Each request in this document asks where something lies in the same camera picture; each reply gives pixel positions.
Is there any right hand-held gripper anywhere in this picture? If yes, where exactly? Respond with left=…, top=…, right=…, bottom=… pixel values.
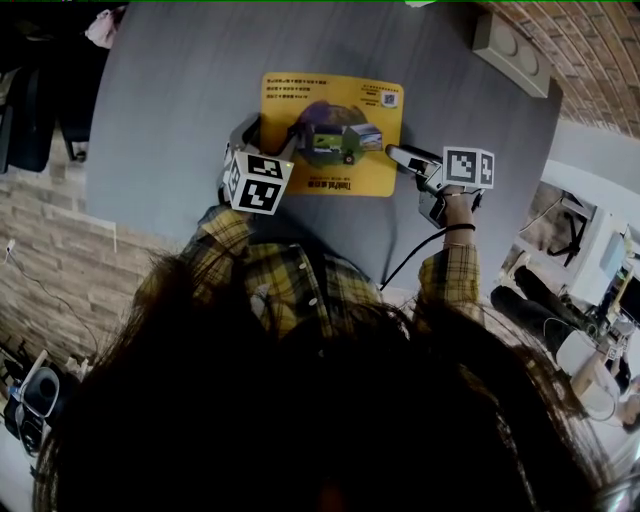
left=384, top=143, right=496, bottom=230

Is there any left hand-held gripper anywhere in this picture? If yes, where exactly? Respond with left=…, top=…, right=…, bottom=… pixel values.
left=218, top=113, right=307, bottom=216

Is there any yellow printed booklet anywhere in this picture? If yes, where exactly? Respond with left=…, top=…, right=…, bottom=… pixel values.
left=260, top=72, right=405, bottom=198

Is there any person's right forearm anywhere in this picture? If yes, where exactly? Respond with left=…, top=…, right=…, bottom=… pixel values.
left=417, top=184, right=481, bottom=311

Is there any person's left forearm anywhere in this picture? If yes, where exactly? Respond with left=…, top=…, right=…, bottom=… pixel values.
left=194, top=204, right=251, bottom=256

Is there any person's yellow plaid shirt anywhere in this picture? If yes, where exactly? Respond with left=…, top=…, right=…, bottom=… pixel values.
left=134, top=242, right=386, bottom=341

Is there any beige socket box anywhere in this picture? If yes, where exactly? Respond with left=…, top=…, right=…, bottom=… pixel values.
left=472, top=12, right=551, bottom=100

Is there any white desk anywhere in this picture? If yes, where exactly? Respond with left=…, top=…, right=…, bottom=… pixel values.
left=514, top=159, right=640, bottom=306

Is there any pink cloth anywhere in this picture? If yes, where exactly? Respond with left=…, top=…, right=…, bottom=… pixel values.
left=84, top=7, right=126, bottom=49

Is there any black office chair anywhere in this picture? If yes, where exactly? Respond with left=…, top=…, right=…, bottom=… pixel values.
left=0, top=64, right=91, bottom=174

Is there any dark rounded machine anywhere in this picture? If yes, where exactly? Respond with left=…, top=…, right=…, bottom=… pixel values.
left=22, top=367, right=61, bottom=419

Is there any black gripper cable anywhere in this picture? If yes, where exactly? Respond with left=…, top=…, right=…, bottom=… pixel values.
left=379, top=227, right=446, bottom=291

